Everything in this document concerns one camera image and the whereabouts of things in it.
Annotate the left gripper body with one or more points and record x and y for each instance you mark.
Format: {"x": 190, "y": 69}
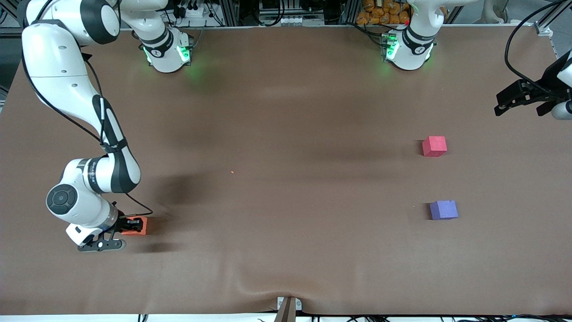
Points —
{"x": 542, "y": 88}

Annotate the orange foam block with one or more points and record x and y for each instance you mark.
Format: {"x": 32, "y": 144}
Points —
{"x": 142, "y": 229}

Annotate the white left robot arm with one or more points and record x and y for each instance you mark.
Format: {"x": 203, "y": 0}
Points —
{"x": 413, "y": 49}

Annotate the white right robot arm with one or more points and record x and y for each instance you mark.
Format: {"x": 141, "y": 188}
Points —
{"x": 58, "y": 67}

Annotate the red foam block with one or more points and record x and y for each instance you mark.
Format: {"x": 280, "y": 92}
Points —
{"x": 434, "y": 146}

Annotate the beige rounded object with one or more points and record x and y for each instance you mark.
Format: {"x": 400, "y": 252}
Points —
{"x": 496, "y": 11}

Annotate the purple foam block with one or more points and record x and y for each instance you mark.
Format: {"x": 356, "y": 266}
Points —
{"x": 443, "y": 210}

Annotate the large table cover mat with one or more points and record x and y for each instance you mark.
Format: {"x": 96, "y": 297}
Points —
{"x": 286, "y": 250}

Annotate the pile of orange lumpy objects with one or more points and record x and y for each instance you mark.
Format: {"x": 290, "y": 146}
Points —
{"x": 380, "y": 13}

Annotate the white power strip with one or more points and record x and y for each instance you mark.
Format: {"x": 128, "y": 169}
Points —
{"x": 194, "y": 12}

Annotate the white terminal block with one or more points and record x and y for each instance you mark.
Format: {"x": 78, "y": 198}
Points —
{"x": 288, "y": 20}

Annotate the white corner bracket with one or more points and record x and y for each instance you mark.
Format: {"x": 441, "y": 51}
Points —
{"x": 543, "y": 30}

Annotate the slanted aluminium frame strut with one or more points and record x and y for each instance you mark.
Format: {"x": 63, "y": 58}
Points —
{"x": 552, "y": 15}

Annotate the aluminium frame post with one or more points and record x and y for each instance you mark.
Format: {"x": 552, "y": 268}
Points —
{"x": 230, "y": 11}
{"x": 351, "y": 11}

